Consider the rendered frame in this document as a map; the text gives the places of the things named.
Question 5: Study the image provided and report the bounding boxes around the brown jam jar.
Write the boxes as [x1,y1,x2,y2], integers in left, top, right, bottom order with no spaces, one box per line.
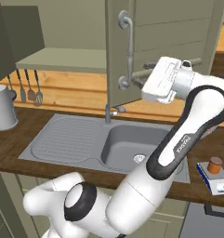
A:
[207,156,224,175]

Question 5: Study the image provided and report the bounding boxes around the dark olive cabinet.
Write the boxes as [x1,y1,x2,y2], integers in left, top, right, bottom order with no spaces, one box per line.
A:
[0,0,46,86]

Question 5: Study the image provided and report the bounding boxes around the grey hanging ladle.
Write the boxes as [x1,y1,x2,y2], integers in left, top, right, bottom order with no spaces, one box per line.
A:
[6,73,18,102]

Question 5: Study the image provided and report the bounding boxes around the black dishwasher handle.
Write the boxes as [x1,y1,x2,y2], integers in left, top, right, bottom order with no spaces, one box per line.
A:
[204,203,224,219]

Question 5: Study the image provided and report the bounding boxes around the pale grey kettle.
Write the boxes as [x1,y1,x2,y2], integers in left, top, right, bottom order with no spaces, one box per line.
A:
[0,84,20,132]

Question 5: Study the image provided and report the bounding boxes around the grey dishwasher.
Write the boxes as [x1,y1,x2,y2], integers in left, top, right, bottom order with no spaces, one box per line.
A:
[179,202,224,238]

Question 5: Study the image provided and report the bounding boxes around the pale green base cabinets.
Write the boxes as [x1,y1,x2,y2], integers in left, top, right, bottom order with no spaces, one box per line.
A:
[0,171,191,238]

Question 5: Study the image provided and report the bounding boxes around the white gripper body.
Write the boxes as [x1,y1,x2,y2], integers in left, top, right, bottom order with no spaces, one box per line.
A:
[140,56,183,105]

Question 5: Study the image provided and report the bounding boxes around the grey cabinet door handle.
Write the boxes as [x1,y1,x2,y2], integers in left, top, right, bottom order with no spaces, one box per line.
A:
[117,9,136,91]

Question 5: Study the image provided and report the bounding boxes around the olive green wall cabinet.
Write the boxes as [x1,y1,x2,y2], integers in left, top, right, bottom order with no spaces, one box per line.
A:
[0,0,109,74]

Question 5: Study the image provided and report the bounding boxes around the brown hanging spatula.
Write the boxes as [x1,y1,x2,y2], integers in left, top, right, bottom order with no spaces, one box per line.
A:
[23,68,36,102]

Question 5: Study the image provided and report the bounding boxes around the grey steel sink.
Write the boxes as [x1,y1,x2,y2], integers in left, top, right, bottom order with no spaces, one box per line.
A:
[18,112,191,184]

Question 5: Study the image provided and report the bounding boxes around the olive green cabinet door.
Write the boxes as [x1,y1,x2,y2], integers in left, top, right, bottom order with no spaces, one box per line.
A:
[104,0,217,108]

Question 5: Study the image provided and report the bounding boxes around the grey tap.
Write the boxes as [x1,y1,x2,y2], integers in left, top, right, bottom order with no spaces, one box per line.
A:
[104,104,127,126]

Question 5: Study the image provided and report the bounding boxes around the blue and white digital scale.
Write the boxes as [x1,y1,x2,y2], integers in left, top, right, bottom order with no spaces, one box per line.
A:
[195,161,224,196]

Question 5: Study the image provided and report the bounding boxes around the grey slotted hanging spatula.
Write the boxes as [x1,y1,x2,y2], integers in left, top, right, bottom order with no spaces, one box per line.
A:
[33,69,45,108]

